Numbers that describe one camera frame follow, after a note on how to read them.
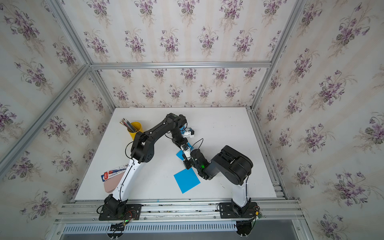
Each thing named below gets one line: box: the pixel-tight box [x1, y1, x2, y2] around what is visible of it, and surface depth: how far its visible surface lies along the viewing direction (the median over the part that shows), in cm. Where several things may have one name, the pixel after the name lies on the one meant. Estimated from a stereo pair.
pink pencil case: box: [104, 171, 126, 193], surface depth 82 cm
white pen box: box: [101, 163, 129, 182], surface depth 87 cm
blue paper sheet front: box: [173, 167, 201, 194], surface depth 86 cm
